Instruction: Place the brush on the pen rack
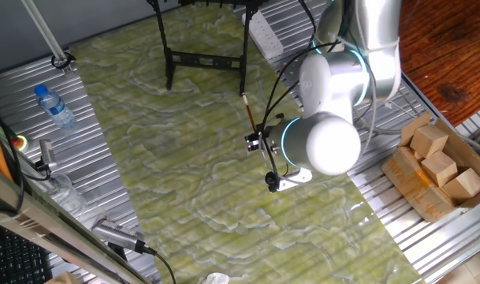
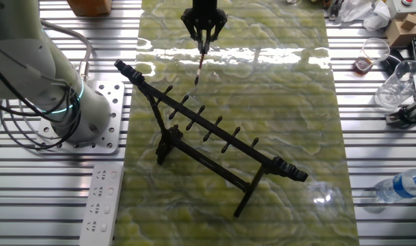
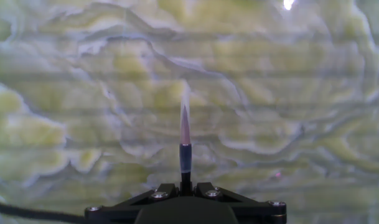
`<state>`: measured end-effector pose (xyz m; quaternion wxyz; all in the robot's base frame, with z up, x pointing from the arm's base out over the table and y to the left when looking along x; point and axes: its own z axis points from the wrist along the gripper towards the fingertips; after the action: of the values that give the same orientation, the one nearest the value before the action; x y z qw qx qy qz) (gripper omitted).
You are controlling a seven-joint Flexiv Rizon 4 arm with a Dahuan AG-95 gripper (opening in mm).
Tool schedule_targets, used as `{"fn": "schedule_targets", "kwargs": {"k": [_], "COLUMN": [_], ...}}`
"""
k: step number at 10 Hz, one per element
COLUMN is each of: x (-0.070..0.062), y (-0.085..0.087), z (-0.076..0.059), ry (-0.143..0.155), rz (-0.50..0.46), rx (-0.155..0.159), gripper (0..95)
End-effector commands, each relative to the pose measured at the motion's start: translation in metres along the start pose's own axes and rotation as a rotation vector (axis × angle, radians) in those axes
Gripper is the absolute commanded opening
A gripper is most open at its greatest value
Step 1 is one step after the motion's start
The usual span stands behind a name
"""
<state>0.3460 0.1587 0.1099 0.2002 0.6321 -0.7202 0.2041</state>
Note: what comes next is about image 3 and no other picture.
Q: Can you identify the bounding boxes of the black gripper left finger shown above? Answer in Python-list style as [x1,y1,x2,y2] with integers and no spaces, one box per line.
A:
[85,182,181,220]

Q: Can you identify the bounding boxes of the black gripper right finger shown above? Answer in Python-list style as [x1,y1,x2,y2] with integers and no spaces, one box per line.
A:
[194,182,287,220]

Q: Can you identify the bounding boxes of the green marble pattern mat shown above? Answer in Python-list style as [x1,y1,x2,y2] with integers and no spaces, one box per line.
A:
[0,0,379,224]

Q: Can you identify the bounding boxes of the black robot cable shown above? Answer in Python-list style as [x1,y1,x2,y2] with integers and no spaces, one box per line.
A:
[0,200,88,224]

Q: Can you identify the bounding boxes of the brown calligraphy brush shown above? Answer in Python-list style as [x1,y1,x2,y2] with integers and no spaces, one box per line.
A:
[179,81,194,197]

